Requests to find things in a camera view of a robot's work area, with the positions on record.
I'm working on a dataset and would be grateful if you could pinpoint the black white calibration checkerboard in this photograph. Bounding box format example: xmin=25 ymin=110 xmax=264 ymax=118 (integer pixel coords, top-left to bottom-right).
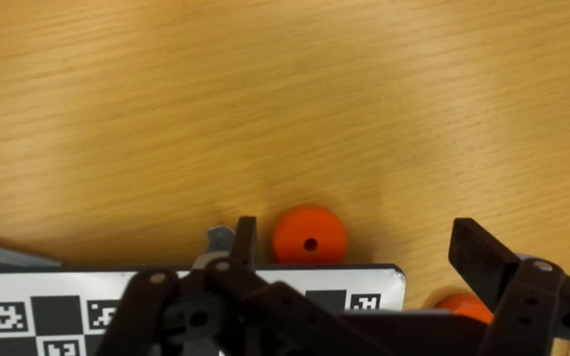
xmin=0 ymin=262 xmax=407 ymax=356

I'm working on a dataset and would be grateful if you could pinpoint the orange ring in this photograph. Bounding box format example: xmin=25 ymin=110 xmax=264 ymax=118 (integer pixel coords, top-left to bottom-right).
xmin=268 ymin=203 xmax=349 ymax=268
xmin=429 ymin=292 xmax=498 ymax=326

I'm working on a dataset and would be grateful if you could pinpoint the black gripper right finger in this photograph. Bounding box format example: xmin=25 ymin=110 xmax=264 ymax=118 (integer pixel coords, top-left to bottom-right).
xmin=446 ymin=215 xmax=570 ymax=356

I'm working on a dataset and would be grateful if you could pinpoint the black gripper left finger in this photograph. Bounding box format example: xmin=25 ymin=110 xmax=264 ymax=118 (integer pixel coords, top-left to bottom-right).
xmin=92 ymin=215 xmax=381 ymax=356

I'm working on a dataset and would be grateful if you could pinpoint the gray clip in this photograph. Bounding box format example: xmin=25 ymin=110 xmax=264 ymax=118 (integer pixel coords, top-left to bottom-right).
xmin=203 ymin=223 xmax=237 ymax=256

